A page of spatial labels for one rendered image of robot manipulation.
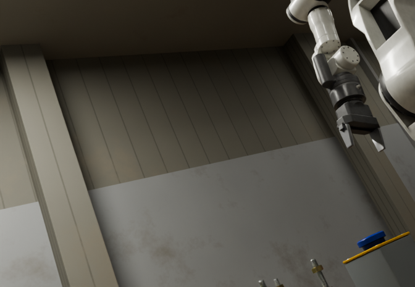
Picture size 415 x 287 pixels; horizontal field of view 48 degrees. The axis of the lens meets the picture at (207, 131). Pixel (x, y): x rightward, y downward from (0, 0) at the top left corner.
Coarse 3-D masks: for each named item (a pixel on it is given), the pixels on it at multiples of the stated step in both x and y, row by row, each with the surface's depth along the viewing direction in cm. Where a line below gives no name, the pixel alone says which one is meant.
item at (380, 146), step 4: (376, 128) 123; (372, 132) 124; (376, 132) 123; (380, 132) 123; (372, 136) 124; (376, 136) 123; (380, 136) 122; (372, 140) 124; (376, 140) 123; (380, 140) 122; (376, 144) 123; (380, 144) 122; (384, 144) 121; (380, 148) 122; (384, 148) 121
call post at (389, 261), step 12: (396, 240) 61; (408, 240) 62; (372, 252) 60; (384, 252) 59; (396, 252) 60; (408, 252) 61; (348, 264) 63; (360, 264) 62; (372, 264) 60; (384, 264) 59; (396, 264) 59; (408, 264) 60; (360, 276) 62; (372, 276) 60; (384, 276) 59; (396, 276) 58; (408, 276) 58
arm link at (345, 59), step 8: (344, 48) 127; (352, 48) 129; (320, 56) 129; (336, 56) 128; (344, 56) 126; (352, 56) 127; (320, 64) 128; (328, 64) 130; (336, 64) 127; (344, 64) 126; (352, 64) 126; (320, 72) 128; (328, 72) 127; (336, 72) 128; (344, 72) 127; (352, 72) 129; (328, 80) 125; (336, 80) 126; (344, 80) 125; (352, 80) 125; (328, 88) 128
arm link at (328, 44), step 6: (324, 36) 134; (330, 36) 134; (336, 36) 134; (318, 42) 136; (324, 42) 134; (330, 42) 134; (336, 42) 134; (318, 48) 136; (324, 48) 136; (330, 48) 136; (336, 48) 137; (330, 54) 138; (312, 60) 137; (318, 78) 134
